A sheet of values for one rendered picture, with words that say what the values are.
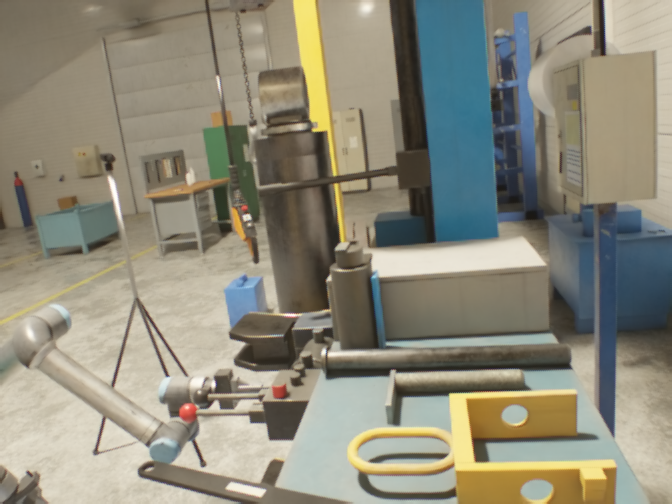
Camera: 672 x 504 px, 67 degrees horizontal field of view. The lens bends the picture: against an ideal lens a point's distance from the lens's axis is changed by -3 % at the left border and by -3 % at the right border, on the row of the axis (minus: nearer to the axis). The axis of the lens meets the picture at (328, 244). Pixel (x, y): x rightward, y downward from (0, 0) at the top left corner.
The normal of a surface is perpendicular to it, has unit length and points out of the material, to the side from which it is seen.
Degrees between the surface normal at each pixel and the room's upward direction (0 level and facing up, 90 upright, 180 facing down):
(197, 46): 90
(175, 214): 90
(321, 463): 0
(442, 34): 90
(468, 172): 90
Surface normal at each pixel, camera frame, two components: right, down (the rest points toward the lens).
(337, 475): -0.12, -0.97
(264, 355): -0.18, 0.23
